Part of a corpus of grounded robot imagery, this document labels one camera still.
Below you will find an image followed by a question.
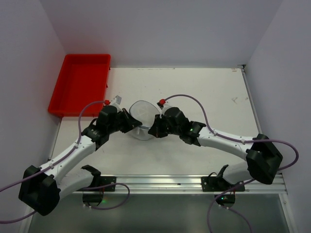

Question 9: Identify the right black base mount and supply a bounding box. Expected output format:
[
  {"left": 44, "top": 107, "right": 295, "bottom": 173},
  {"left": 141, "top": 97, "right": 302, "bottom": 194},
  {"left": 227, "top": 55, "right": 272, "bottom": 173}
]
[{"left": 201, "top": 172, "right": 245, "bottom": 208}]

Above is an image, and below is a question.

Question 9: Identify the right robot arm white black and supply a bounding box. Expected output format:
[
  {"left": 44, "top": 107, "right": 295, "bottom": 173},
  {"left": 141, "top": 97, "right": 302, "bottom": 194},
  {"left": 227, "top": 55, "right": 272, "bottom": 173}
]
[{"left": 148, "top": 107, "right": 283, "bottom": 189}]

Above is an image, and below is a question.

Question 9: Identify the aluminium mounting rail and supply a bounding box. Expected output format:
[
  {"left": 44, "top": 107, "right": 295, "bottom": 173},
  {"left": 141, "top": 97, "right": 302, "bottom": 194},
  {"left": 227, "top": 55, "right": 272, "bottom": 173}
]
[{"left": 72, "top": 172, "right": 289, "bottom": 194}]

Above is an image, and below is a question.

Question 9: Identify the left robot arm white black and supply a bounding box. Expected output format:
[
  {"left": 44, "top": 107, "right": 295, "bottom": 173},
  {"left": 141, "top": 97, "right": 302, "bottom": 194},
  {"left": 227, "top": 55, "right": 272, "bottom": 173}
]
[{"left": 18, "top": 105, "right": 142, "bottom": 216}]

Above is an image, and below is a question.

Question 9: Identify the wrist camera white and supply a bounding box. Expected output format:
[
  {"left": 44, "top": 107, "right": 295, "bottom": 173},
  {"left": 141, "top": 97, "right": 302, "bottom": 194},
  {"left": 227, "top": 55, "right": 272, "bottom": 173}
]
[
  {"left": 110, "top": 95, "right": 122, "bottom": 112},
  {"left": 157, "top": 99, "right": 172, "bottom": 115}
]

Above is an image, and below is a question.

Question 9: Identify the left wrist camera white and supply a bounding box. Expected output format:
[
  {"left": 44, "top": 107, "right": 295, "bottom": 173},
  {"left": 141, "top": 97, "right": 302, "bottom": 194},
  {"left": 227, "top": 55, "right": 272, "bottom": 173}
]
[{"left": 110, "top": 95, "right": 122, "bottom": 112}]

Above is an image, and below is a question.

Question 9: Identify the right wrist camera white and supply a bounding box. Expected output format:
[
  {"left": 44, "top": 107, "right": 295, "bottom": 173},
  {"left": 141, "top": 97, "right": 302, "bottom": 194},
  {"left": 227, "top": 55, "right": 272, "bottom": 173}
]
[{"left": 157, "top": 99, "right": 172, "bottom": 115}]

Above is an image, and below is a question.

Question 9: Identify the white mesh laundry bag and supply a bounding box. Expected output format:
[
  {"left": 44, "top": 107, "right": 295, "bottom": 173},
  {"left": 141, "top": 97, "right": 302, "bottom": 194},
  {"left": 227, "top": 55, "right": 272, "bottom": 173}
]
[{"left": 129, "top": 100, "right": 160, "bottom": 141}]

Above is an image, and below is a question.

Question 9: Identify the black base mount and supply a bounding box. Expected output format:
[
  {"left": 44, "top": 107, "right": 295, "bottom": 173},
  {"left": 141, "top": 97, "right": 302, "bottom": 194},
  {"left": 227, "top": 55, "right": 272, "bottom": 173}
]
[
  {"left": 201, "top": 172, "right": 245, "bottom": 208},
  {"left": 80, "top": 176, "right": 117, "bottom": 206}
]

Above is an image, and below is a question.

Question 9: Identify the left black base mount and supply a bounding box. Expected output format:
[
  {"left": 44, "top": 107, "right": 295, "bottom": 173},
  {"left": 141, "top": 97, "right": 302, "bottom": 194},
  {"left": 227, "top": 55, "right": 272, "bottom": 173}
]
[{"left": 80, "top": 176, "right": 117, "bottom": 206}]

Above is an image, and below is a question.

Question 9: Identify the red plastic tray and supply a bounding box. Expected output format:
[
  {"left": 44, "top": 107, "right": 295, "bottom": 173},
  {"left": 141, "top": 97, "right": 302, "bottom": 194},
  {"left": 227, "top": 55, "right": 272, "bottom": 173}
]
[{"left": 48, "top": 54, "right": 111, "bottom": 118}]

